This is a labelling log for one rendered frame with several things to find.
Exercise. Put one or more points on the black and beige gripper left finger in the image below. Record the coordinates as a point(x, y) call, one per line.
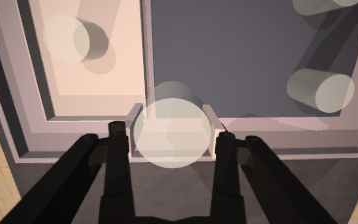
point(57, 196)

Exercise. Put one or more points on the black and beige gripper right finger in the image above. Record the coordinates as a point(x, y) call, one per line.
point(282, 197)

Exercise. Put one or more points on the beige cylinder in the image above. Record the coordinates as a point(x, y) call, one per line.
point(72, 40)
point(310, 7)
point(172, 129)
point(326, 91)

